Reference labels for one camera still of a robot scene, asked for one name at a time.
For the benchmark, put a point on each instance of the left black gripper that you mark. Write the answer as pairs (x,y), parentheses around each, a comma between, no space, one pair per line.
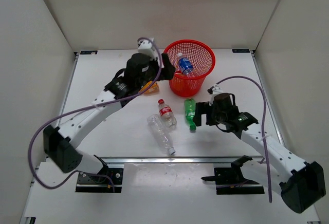
(166,73)

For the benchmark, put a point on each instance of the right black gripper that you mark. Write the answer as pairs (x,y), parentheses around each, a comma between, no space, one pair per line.
(202,108)

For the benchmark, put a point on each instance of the green soda bottle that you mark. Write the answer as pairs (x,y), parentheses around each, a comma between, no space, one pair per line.
(189,105)

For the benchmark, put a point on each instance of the blue label water bottle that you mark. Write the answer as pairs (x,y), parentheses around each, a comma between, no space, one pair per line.
(186,66)

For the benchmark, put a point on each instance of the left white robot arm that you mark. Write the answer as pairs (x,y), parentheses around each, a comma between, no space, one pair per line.
(61,142)

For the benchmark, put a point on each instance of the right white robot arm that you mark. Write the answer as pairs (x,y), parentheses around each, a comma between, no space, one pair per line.
(299,183)

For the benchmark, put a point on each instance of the red plastic mesh bin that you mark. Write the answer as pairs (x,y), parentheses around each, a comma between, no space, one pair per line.
(202,59)

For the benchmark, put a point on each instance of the orange juice bottle upper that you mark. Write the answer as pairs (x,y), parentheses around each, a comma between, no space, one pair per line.
(149,89)

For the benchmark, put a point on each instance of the red label cola bottle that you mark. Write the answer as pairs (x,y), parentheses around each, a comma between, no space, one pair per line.
(167,115)

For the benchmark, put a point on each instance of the clear crushed plastic bottle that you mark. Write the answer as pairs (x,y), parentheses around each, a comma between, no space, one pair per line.
(161,134)

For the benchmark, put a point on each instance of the right black corner label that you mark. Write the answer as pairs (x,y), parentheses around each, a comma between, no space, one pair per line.
(240,50)

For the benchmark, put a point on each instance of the black corner label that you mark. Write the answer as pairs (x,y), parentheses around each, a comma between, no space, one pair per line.
(88,52)
(240,50)

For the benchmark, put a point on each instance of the left black corner label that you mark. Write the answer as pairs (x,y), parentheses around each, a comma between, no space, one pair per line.
(88,52)

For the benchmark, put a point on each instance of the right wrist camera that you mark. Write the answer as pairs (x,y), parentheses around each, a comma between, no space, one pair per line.
(214,91)

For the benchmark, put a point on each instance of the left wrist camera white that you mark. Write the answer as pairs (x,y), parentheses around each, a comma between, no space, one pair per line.
(146,47)

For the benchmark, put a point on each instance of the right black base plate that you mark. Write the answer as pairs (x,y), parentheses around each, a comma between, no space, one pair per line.
(230,184)

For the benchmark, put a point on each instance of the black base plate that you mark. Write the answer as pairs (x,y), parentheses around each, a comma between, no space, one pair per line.
(91,184)
(230,184)

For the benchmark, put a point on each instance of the aluminium table edge rail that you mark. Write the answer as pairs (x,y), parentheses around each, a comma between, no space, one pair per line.
(169,160)

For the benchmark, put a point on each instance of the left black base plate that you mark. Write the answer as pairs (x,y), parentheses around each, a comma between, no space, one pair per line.
(91,184)

